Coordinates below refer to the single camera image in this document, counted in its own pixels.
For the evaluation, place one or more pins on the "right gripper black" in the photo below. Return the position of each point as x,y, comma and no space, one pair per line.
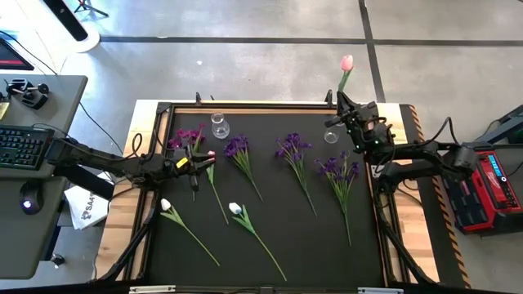
363,120

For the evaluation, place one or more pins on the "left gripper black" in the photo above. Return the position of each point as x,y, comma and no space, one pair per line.
173,167

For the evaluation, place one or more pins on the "pink artificial tulip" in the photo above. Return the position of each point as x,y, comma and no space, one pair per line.
210,175
347,62

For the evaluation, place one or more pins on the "magenta artificial flower bunch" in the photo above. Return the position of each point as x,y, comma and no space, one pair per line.
186,134

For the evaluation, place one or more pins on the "purple artificial flower bunch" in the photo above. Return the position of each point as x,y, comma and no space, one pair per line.
337,171
236,146
293,143

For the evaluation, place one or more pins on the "white artificial tulip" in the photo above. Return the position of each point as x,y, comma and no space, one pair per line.
235,208
165,204

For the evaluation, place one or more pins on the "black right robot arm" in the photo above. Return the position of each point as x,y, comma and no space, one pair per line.
429,157

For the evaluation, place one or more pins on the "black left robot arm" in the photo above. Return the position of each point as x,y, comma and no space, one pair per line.
102,161

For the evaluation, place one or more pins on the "round clear glass vase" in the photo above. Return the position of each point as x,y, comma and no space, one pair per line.
220,130

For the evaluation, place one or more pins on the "slim clear glass vase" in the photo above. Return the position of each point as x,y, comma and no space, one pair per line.
331,136

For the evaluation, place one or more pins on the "small black table clamp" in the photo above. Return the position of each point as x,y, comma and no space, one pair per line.
198,99
329,97

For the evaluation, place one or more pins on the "wooden table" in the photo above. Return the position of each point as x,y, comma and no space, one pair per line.
118,228

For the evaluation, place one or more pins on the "black desk support beam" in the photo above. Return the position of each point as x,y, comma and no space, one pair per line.
86,179

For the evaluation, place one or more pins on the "black table mat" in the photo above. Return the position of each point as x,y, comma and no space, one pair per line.
286,253

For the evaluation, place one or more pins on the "grey desk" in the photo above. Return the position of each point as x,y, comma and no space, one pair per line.
61,106

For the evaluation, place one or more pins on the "red and black tool box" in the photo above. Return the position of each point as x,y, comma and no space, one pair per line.
482,196

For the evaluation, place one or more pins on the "white stand with black panel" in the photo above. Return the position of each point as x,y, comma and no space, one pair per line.
93,41

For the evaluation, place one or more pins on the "dark grey metal stand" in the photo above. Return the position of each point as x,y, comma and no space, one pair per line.
510,122

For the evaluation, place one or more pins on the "black panel with hazard stripes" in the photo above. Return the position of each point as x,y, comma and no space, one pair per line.
445,245

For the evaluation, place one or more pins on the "black desk caster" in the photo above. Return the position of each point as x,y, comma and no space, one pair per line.
58,259

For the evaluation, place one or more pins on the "black computer mouse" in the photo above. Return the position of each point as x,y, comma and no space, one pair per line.
30,196

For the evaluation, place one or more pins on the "black backlit keyboard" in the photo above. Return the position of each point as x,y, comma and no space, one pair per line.
20,147

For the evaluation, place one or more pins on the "black floor tripod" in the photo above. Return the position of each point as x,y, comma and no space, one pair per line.
86,5

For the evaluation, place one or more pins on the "dark computer monitor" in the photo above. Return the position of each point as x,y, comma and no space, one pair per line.
10,57

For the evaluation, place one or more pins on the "black aluminium table frame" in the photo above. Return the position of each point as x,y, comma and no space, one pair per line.
163,108

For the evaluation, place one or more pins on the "white metal bracket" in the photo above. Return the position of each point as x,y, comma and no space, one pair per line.
380,290
151,289

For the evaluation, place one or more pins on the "black clamp mount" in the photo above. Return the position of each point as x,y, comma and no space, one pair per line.
30,98

